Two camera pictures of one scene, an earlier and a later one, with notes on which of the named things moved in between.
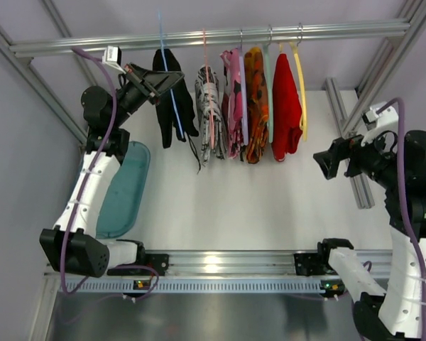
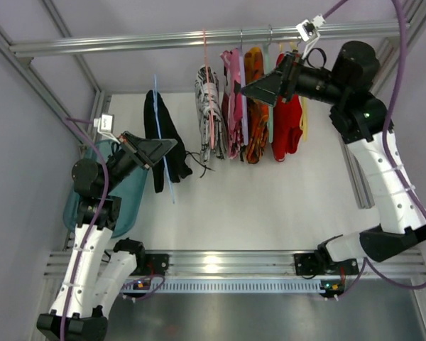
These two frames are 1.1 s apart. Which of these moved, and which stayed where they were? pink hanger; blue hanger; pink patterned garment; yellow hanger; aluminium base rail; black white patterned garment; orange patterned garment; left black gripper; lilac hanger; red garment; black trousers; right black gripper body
Moved: blue hanger; left black gripper; right black gripper body; black trousers
Stayed: lilac hanger; black white patterned garment; pink patterned garment; aluminium base rail; yellow hanger; orange patterned garment; red garment; pink hanger
